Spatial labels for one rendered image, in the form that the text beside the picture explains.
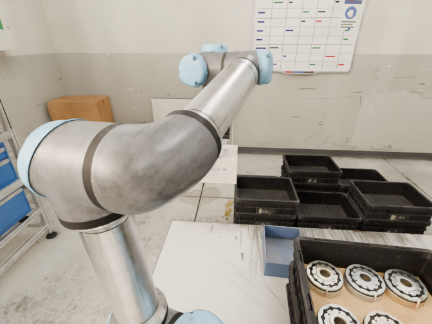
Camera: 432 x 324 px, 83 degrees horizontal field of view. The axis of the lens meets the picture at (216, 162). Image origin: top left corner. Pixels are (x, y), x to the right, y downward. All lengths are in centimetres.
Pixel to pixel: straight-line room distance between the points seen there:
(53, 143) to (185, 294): 73
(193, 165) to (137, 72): 326
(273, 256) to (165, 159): 85
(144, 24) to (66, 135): 314
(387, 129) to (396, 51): 96
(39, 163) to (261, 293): 80
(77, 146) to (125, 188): 8
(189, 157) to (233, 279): 75
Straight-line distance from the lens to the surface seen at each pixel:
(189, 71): 62
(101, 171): 29
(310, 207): 194
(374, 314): 83
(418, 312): 94
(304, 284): 72
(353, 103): 365
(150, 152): 27
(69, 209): 37
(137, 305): 53
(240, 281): 98
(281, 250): 110
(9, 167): 216
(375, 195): 208
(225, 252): 107
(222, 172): 80
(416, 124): 413
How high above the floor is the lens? 148
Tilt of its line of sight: 27 degrees down
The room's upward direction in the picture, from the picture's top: straight up
